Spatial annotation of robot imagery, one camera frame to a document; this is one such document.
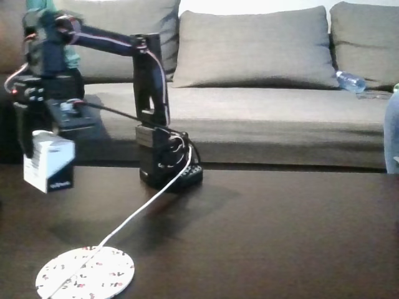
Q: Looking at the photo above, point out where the black perforated base block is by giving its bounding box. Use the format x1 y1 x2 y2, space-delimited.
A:
179 164 204 189

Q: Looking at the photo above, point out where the black camera board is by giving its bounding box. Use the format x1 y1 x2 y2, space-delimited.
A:
46 98 98 130

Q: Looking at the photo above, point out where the teal fabric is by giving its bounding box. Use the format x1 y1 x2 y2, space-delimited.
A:
25 0 79 70

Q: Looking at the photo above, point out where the white and black servo box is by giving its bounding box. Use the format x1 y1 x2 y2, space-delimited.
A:
23 130 76 194

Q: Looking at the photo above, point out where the white cable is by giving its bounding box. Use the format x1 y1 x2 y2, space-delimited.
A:
49 145 193 295

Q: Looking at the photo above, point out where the grey sofa cushion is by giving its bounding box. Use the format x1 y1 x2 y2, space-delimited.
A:
171 5 340 90
329 1 399 90
52 0 181 85

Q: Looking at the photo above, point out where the clear plastic water bottle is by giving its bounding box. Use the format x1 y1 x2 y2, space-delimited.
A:
335 70 367 93

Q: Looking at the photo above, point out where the person's leg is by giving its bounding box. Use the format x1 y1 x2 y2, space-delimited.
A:
383 92 399 174

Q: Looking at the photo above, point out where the grey sofa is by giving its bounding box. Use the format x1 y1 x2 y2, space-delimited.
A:
0 0 399 171

